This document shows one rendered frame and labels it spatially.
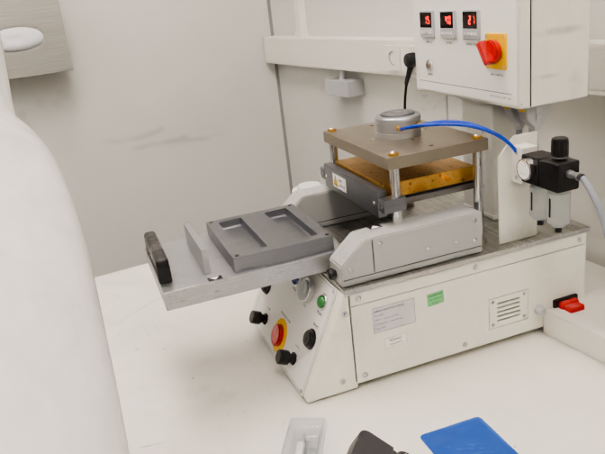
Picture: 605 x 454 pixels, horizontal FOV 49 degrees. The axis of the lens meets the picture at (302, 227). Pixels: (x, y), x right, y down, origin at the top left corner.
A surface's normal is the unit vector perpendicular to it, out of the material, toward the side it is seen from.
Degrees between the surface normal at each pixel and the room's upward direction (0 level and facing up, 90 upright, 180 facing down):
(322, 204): 90
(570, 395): 0
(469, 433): 0
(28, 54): 90
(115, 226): 90
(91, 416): 65
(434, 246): 90
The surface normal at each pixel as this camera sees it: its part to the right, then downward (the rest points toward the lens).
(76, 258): 0.87, -0.44
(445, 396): -0.11, -0.94
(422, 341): 0.34, 0.28
